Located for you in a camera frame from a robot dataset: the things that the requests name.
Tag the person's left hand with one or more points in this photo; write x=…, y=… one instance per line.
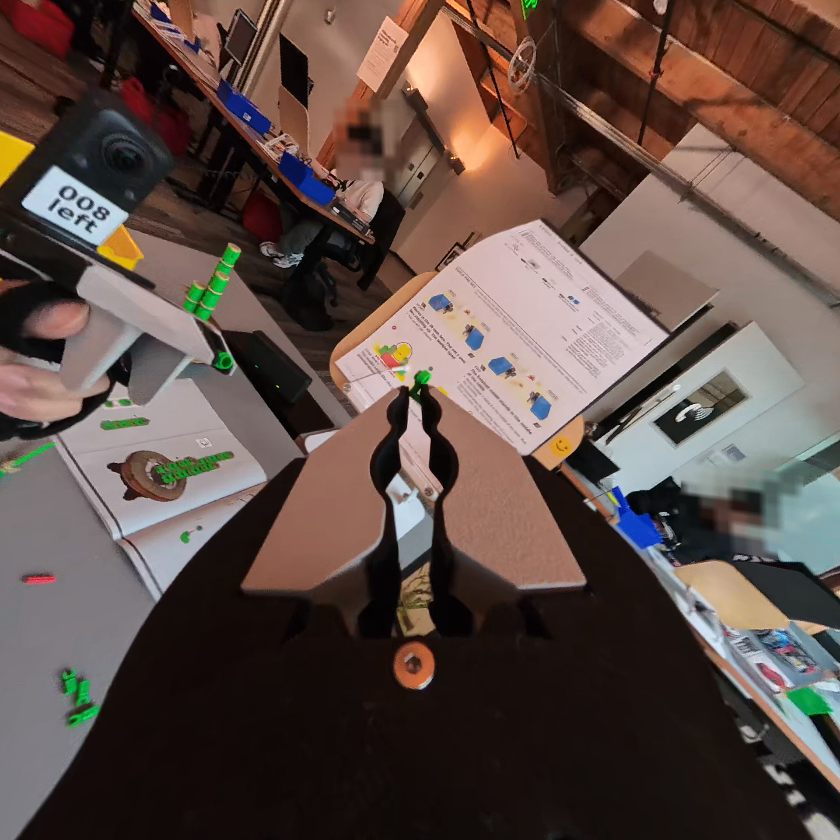
x=26, y=387

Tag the red beanbag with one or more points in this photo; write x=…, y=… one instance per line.
x=262, y=216
x=164, y=124
x=43, y=26

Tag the black phone pictogram sign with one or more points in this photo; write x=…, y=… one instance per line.
x=699, y=410

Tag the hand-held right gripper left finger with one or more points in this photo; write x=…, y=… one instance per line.
x=321, y=518

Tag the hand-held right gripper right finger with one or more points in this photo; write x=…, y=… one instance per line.
x=505, y=518

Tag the long green lego rod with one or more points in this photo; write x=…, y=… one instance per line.
x=36, y=454

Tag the black office chair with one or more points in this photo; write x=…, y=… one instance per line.
x=387, y=223

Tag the computer monitor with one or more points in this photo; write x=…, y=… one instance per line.
x=239, y=36

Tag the white lego instruction booklet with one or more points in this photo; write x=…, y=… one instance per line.
x=197, y=420

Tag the green lego clip piece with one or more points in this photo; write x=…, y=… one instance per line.
x=84, y=715
x=83, y=694
x=420, y=382
x=69, y=682

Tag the printed instruction sheet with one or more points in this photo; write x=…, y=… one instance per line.
x=525, y=308

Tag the white paper notice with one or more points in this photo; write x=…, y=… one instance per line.
x=382, y=52

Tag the wooden document stand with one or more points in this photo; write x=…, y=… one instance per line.
x=367, y=315

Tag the red lego pin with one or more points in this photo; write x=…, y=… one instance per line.
x=38, y=578

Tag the blue plastic bin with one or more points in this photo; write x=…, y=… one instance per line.
x=636, y=525
x=246, y=111
x=305, y=178

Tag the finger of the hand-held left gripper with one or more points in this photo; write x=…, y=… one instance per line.
x=151, y=310
x=98, y=354

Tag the light wooden board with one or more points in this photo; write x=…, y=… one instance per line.
x=728, y=594

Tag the green lego bamboo stalk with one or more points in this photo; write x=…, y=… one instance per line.
x=213, y=289

